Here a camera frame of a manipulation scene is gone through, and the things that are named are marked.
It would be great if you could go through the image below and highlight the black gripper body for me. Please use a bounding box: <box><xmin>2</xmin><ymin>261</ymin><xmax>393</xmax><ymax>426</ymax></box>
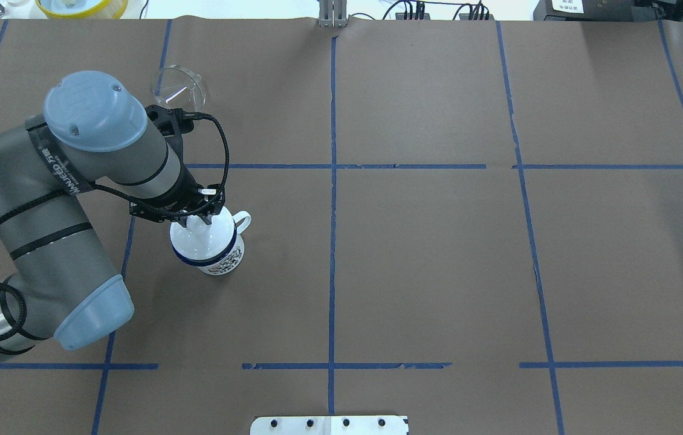
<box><xmin>129</xmin><ymin>175</ymin><xmax>225</xmax><ymax>223</ymax></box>

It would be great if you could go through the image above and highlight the clear plastic funnel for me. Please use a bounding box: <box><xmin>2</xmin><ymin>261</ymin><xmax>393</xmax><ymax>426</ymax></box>
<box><xmin>150</xmin><ymin>65</ymin><xmax>208</xmax><ymax>111</ymax></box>

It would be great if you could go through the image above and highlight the yellow rimmed round container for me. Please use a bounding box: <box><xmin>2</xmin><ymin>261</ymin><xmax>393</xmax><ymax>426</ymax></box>
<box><xmin>34</xmin><ymin>1</ymin><xmax>129</xmax><ymax>19</ymax></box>

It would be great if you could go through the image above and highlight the black computer box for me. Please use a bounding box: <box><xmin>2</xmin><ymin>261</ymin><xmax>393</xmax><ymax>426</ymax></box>
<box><xmin>532</xmin><ymin>1</ymin><xmax>668</xmax><ymax>22</ymax></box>

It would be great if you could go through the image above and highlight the aluminium frame post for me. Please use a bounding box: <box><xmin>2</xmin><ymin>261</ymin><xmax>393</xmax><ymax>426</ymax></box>
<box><xmin>317</xmin><ymin>0</ymin><xmax>349</xmax><ymax>28</ymax></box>

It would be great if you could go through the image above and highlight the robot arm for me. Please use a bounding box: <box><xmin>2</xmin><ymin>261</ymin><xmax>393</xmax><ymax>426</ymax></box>
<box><xmin>0</xmin><ymin>71</ymin><xmax>225</xmax><ymax>363</ymax></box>

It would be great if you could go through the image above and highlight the upper small circuit board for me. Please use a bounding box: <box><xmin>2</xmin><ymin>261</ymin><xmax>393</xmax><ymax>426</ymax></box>
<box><xmin>387</xmin><ymin>1</ymin><xmax>427</xmax><ymax>21</ymax></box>

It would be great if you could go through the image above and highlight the white enamel mug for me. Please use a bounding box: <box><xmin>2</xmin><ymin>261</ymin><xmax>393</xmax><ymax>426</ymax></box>
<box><xmin>169</xmin><ymin>207</ymin><xmax>252</xmax><ymax>276</ymax></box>

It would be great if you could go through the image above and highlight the lower small circuit board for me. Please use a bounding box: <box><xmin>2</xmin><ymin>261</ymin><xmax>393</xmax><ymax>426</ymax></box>
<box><xmin>452</xmin><ymin>2</ymin><xmax>494</xmax><ymax>21</ymax></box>

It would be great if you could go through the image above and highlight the small circuit board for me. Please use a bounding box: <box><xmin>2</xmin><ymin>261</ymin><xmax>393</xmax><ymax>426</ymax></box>
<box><xmin>387</xmin><ymin>1</ymin><xmax>427</xmax><ymax>21</ymax></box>
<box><xmin>452</xmin><ymin>2</ymin><xmax>494</xmax><ymax>21</ymax></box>

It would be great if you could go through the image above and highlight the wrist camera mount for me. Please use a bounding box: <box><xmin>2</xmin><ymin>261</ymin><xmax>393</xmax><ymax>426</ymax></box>
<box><xmin>144</xmin><ymin>105</ymin><xmax>195</xmax><ymax>159</ymax></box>

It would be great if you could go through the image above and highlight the white pedestal column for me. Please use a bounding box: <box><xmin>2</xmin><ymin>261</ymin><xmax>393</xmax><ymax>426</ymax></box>
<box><xmin>250</xmin><ymin>415</ymin><xmax>410</xmax><ymax>434</ymax></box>

